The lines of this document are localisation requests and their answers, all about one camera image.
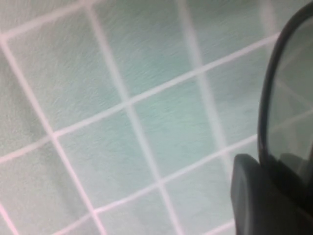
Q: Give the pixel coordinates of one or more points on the green checkered tablecloth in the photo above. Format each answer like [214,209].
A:
[122,110]

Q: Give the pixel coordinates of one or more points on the black framed glasses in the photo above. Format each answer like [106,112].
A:
[265,102]

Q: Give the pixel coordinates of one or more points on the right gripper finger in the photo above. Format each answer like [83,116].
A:
[254,208]

